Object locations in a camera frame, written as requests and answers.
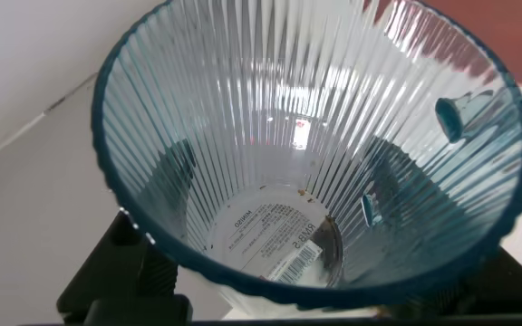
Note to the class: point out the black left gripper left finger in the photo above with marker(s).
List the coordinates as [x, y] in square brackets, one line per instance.
[107, 271]

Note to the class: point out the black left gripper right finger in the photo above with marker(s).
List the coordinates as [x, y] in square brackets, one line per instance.
[510, 290]

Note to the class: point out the clear blue ribbed cup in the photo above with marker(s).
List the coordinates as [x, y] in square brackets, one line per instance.
[288, 136]

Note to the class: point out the pink plastic bowl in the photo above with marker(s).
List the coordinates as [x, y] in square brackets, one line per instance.
[492, 36]

